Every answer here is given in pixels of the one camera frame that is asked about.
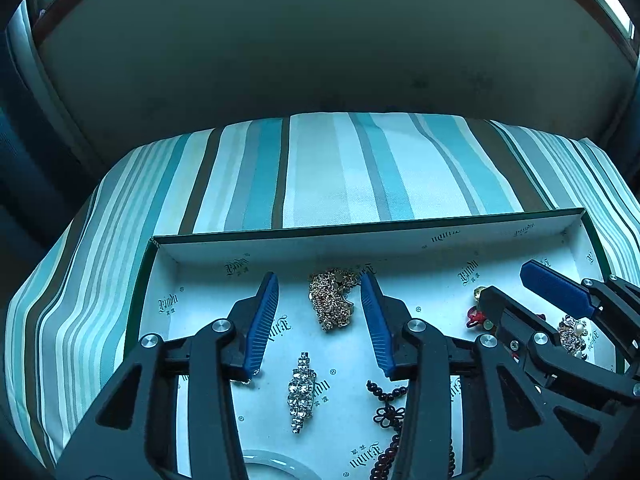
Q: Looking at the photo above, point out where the rhinestone bar brooch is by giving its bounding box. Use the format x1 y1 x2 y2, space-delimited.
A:
287 352 318 434

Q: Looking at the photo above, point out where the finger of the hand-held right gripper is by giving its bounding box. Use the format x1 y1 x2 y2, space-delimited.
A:
479 285 640 411
520 259 640 361

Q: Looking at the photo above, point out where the white bangle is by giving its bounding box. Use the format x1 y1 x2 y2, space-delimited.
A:
242 449 321 480

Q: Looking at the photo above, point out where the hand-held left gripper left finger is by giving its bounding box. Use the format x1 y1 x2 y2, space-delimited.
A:
55 271 280 480

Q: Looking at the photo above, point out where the striped cloth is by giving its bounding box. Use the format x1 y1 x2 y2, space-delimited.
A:
5 112 640 471

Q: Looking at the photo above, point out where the gold chain necklace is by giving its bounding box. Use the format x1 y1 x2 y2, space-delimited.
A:
308 268 362 332

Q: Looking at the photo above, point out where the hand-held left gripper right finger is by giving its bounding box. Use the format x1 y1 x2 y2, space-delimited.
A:
359 272 621 480

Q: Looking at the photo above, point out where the red knot charm with coin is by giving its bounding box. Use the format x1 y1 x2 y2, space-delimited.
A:
467 286 546 331

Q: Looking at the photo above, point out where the large pearl rhinestone brooch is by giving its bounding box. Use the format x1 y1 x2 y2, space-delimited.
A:
557 314 593 361

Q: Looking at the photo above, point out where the dark red bead bracelet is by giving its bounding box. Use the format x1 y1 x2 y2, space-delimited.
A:
366 379 456 480

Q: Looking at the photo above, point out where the white shallow cardboard box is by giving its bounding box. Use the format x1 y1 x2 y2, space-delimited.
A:
122 207 626 480

